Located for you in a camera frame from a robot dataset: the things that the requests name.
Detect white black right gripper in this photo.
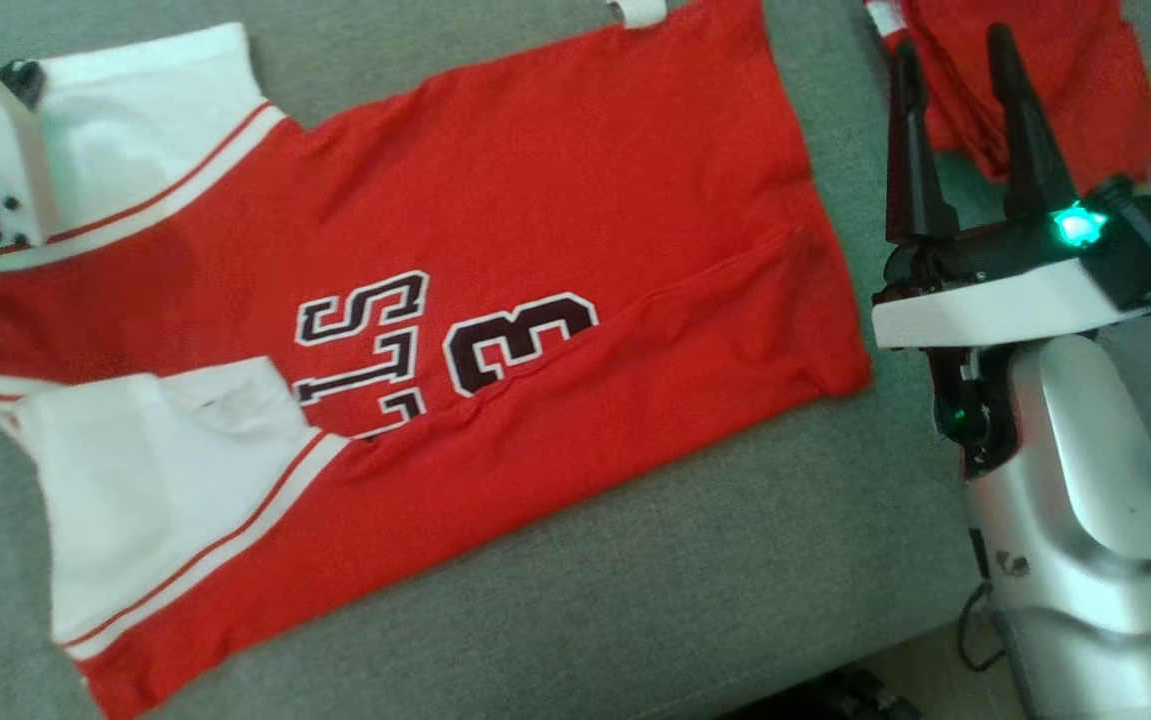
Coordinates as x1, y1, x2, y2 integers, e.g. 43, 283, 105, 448
872, 25, 1151, 476

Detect red shorts with white stripes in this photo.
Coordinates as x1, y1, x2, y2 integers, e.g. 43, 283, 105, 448
863, 0, 1151, 186

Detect red white basketball jersey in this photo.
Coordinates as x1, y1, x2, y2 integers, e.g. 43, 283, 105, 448
0, 0, 873, 720

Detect large grey sofa seat cushion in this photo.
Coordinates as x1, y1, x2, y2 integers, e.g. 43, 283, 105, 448
0, 0, 1151, 720

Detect thin black cable loop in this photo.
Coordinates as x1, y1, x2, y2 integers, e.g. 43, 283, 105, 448
957, 585, 1006, 671

